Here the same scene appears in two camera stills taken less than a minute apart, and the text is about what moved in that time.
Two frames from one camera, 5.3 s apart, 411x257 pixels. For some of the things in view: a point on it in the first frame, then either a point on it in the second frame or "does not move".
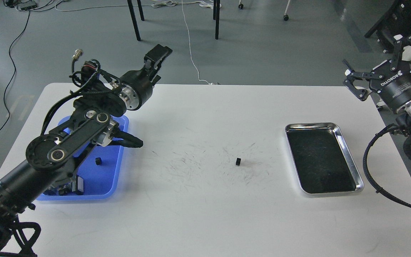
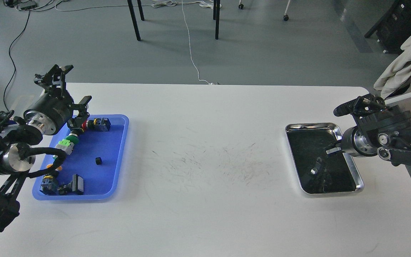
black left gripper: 136,89 to 55,110
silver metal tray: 323,163 does not move
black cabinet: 404,18 does not move
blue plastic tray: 100,166 does not move
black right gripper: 400,87 to 354,141
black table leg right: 216,6 does not move
